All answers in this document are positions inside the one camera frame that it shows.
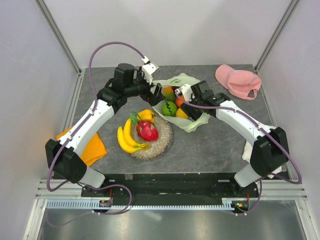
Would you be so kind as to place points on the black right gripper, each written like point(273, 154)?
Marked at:
point(187, 109)

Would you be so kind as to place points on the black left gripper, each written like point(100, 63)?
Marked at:
point(153, 98)

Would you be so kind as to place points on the yellow fake bell pepper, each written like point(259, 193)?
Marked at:
point(146, 115)

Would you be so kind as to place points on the translucent green plastic bag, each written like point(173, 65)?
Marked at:
point(185, 124)

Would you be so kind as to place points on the red fake dragon fruit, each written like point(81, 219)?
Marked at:
point(145, 126)

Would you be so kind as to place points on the yellow fake banana bunch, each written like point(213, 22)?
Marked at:
point(125, 140)

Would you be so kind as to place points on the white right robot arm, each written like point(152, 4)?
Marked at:
point(248, 127)

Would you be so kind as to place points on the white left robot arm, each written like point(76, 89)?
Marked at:
point(64, 155)

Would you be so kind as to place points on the orange green fake mango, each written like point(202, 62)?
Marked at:
point(169, 94)

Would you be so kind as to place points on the green fake apple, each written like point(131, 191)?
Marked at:
point(169, 108)

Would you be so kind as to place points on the orange fake orange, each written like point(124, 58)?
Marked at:
point(178, 101)

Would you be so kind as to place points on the yellow fake lemon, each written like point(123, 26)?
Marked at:
point(181, 114)

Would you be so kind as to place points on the pink baseball cap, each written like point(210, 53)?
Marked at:
point(242, 84)

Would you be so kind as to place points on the speckled glass plate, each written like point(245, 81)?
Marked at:
point(156, 148)

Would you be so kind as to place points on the white folded towel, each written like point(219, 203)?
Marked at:
point(266, 155)

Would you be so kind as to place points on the orange cloth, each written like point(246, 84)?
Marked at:
point(93, 151)

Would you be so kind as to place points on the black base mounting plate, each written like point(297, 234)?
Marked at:
point(145, 187)

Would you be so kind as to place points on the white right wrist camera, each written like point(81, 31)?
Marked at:
point(185, 91)

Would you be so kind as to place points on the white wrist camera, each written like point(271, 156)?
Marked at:
point(149, 68)
point(185, 91)

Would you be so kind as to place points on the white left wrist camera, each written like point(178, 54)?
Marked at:
point(149, 68)

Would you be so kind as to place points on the grey slotted cable duct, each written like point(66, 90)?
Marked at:
point(95, 204)

